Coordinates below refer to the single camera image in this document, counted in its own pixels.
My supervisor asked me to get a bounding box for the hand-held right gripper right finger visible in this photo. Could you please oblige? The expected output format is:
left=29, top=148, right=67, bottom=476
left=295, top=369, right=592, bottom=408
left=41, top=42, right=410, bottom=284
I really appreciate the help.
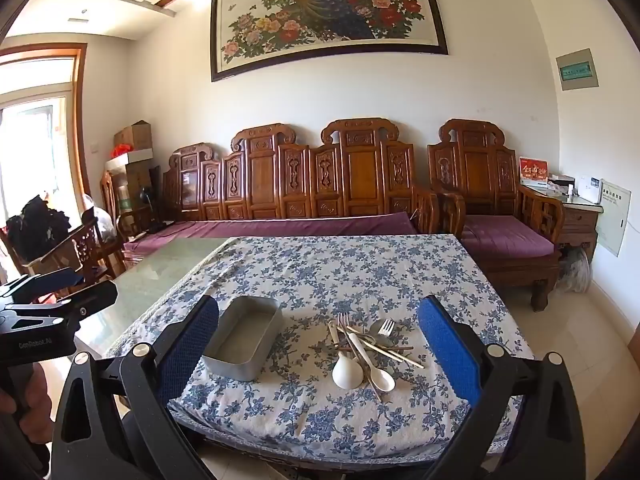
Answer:
left=417, top=295, right=587, bottom=480

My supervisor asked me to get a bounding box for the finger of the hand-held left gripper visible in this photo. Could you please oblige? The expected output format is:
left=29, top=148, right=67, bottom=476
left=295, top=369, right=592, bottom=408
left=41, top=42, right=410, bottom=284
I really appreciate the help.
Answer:
left=0, top=266, right=84, bottom=307
left=7, top=281, right=119, bottom=332

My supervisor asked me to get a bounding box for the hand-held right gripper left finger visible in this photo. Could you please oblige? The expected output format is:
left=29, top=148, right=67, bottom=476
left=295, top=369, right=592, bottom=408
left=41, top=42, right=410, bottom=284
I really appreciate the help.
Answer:
left=50, top=294, right=221, bottom=480

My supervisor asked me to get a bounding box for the beige chopstick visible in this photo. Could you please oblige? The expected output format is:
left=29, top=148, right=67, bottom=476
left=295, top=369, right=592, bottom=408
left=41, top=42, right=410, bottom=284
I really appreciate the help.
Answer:
left=345, top=327, right=426, bottom=370
left=327, top=322, right=396, bottom=357

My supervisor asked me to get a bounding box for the brown chopstick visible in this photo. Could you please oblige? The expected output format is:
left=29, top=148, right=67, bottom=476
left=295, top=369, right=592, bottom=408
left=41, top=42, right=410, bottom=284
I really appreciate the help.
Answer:
left=340, top=344, right=408, bottom=356
left=345, top=342, right=416, bottom=353

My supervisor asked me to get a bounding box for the grey metal tray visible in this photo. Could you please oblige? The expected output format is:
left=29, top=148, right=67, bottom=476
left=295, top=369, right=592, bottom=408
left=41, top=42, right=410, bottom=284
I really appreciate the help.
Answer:
left=201, top=295, right=283, bottom=382

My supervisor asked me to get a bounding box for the silver fork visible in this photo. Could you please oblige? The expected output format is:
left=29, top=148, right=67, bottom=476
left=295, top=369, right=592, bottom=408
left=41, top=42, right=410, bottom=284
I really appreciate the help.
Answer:
left=357, top=320, right=397, bottom=358

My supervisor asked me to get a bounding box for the small white spoon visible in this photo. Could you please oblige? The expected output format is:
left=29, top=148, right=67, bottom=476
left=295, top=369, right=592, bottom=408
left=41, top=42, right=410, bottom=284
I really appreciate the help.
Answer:
left=346, top=331, right=397, bottom=393

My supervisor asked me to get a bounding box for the large metal spoon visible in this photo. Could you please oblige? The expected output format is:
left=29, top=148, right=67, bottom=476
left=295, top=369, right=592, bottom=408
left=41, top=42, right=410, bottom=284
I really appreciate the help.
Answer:
left=367, top=319, right=397, bottom=350

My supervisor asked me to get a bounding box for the large white soup spoon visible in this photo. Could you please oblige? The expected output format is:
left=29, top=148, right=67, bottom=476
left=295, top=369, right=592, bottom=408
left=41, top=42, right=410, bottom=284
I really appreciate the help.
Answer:
left=331, top=347, right=365, bottom=391

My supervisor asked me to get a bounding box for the metal fork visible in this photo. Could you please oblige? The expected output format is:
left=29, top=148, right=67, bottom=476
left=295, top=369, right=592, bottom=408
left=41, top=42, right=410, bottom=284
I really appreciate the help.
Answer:
left=336, top=312, right=384, bottom=402

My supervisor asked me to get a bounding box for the carved wooden chair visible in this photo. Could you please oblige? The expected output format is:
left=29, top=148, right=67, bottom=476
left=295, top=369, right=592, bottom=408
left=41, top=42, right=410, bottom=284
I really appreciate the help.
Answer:
left=10, top=217, right=126, bottom=306

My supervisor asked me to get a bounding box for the black clothes pile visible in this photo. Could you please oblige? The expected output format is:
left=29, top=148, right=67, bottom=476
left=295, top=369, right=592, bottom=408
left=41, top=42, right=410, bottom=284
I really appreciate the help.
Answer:
left=5, top=195, right=71, bottom=262

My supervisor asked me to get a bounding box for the clear plastic bag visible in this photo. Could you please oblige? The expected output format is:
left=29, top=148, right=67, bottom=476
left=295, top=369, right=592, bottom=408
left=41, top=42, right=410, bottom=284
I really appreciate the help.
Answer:
left=82, top=200, right=119, bottom=241

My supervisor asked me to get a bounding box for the tall wooden chair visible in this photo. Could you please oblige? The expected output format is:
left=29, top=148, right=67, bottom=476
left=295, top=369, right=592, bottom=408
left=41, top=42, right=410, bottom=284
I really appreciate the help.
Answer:
left=100, top=170, right=151, bottom=242

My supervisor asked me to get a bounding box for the blue floral tablecloth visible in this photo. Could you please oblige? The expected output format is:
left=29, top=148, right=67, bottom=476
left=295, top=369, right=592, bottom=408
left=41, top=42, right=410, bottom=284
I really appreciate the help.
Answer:
left=102, top=234, right=536, bottom=468

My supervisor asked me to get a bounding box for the purple armchair cushion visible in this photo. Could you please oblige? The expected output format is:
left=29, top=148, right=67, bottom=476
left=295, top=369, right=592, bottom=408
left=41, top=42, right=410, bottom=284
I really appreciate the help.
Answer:
left=460, top=215, right=557, bottom=260

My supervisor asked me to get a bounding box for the white flat box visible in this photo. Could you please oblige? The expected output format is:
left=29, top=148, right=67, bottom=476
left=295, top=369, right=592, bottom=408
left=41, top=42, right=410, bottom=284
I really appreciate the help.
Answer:
left=105, top=147, right=156, bottom=172

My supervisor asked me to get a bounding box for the purple sofa cushion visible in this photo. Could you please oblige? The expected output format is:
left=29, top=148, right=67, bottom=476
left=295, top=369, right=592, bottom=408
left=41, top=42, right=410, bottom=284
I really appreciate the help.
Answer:
left=122, top=212, right=418, bottom=257

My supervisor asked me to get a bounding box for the grey plastic bag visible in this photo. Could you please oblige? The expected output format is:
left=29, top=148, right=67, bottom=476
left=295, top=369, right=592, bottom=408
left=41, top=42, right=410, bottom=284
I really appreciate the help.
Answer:
left=557, top=247, right=593, bottom=293

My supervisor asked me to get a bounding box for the small cardboard box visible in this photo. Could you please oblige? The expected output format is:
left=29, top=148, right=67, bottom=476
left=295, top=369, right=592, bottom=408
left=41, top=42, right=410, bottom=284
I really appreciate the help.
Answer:
left=114, top=120, right=153, bottom=152

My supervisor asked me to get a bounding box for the brown cardboard board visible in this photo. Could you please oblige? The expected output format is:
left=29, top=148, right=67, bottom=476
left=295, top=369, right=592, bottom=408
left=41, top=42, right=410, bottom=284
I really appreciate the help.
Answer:
left=622, top=319, right=640, bottom=362

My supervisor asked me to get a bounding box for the wooden side table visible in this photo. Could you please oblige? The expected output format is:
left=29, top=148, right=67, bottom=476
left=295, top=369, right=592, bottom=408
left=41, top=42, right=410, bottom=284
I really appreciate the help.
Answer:
left=552, top=192, right=603, bottom=266

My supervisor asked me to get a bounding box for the carved wooden armchair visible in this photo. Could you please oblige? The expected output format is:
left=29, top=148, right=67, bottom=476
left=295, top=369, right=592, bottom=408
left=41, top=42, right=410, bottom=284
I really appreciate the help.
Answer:
left=427, top=119, right=566, bottom=313

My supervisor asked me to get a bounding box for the carved wooden sofa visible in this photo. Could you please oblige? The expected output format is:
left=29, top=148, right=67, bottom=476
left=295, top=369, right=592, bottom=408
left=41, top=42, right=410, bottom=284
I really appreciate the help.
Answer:
left=162, top=119, right=441, bottom=236

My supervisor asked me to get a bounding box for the red desk calendar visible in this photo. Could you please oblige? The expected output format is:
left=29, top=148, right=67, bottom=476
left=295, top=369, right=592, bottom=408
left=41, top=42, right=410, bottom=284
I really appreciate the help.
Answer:
left=519, top=156, right=551, bottom=186

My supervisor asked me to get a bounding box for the white electrical panel cover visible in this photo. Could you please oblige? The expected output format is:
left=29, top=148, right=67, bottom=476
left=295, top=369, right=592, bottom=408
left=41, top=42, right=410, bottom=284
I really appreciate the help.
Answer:
left=595, top=178, right=632, bottom=258

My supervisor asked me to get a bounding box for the white box device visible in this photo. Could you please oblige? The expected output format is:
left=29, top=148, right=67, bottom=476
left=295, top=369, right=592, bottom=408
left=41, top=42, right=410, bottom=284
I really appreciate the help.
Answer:
left=575, top=176, right=603, bottom=205

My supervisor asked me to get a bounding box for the framed peacock painting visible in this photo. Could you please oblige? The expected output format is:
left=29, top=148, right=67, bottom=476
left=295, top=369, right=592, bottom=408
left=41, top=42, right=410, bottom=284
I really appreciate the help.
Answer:
left=210, top=0, right=449, bottom=83

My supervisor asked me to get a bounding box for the wooden door frame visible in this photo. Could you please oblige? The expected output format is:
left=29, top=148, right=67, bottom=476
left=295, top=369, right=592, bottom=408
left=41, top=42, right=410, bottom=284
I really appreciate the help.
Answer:
left=0, top=42, right=92, bottom=201

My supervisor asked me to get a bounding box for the grey wall box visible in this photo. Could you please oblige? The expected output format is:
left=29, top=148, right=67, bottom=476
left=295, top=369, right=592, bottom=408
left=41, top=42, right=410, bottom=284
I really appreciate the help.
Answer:
left=556, top=49, right=600, bottom=92

